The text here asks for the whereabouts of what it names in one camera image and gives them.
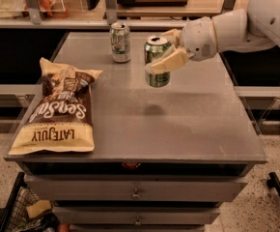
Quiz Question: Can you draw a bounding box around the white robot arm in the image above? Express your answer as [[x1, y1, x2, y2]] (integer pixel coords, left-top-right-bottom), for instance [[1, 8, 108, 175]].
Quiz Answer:
[[145, 0, 280, 74]]

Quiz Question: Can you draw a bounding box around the grey drawer cabinet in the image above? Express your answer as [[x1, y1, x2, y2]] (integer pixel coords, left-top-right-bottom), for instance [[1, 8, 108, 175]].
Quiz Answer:
[[15, 32, 266, 232]]

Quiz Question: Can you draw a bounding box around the green soda can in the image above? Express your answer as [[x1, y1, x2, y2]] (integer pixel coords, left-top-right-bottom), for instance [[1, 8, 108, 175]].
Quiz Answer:
[[144, 36, 171, 88]]

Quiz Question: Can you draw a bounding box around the brown Late July chip bag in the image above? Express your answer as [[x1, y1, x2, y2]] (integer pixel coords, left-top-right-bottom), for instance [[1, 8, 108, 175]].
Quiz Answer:
[[10, 58, 101, 155]]

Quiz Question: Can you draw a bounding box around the drawer metal knob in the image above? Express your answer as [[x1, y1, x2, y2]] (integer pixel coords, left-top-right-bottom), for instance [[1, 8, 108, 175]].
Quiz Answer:
[[134, 217, 142, 226], [131, 188, 141, 200]]

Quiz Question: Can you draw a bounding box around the upper drawer metal knob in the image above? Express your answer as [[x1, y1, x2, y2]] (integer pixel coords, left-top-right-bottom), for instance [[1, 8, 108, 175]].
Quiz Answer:
[[131, 188, 141, 200]]

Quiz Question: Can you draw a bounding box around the black wire basket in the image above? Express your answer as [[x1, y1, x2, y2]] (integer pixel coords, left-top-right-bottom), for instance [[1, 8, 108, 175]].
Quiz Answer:
[[0, 172, 59, 232]]

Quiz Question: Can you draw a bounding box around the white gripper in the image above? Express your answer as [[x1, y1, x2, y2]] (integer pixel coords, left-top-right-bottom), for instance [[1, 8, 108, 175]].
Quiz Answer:
[[145, 16, 217, 74]]

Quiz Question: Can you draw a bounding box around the yellow sponge in basket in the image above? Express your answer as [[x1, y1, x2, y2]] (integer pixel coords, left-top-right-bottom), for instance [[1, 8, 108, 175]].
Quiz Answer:
[[26, 200, 51, 219]]

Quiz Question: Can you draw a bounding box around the lower drawer metal knob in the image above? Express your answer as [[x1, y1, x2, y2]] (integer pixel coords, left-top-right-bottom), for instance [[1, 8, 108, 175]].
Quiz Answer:
[[134, 217, 142, 226]]

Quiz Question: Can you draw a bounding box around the white 7up can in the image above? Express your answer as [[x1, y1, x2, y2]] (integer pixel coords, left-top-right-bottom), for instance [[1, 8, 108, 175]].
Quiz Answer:
[[110, 22, 130, 63]]

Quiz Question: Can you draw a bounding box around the grey metal shelf rail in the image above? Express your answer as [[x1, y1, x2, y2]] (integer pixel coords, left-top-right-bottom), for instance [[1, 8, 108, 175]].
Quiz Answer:
[[0, 18, 186, 31]]

